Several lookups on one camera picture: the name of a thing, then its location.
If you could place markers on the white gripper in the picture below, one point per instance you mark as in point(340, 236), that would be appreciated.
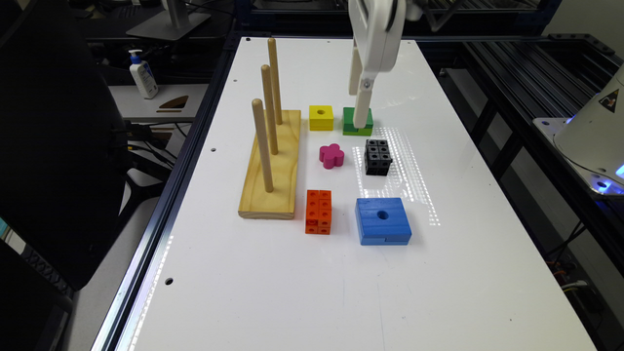
point(377, 30)

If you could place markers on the pink flower block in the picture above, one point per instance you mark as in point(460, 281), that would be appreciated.
point(331, 156)

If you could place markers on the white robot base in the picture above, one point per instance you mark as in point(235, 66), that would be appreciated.
point(591, 141)

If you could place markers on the green square block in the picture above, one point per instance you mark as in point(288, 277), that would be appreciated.
point(348, 124)

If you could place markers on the yellow square block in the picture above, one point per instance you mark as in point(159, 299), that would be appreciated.
point(320, 118)

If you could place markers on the black cube cluster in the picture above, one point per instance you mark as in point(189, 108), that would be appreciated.
point(378, 158)

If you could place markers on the rear wooden peg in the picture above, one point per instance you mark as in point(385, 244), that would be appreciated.
point(273, 59)

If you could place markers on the wooden peg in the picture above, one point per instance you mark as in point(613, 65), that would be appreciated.
point(262, 143)
point(273, 59)
point(269, 109)

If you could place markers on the middle wooden peg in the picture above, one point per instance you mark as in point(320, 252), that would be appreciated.
point(269, 109)

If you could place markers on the front wooden peg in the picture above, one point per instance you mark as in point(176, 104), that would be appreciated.
point(262, 143)

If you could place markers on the orange cube cluster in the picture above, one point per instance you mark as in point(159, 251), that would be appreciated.
point(318, 212)

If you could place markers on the blue square block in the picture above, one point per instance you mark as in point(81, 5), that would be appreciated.
point(382, 222)

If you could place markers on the wooden peg base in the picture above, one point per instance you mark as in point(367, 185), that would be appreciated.
point(255, 202)

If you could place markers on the grey monitor stand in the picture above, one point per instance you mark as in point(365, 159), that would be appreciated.
point(171, 24)

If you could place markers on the white pump bottle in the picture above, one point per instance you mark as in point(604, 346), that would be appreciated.
point(143, 76)

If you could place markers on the black aluminium frame rack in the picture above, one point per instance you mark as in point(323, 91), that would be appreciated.
point(529, 77)

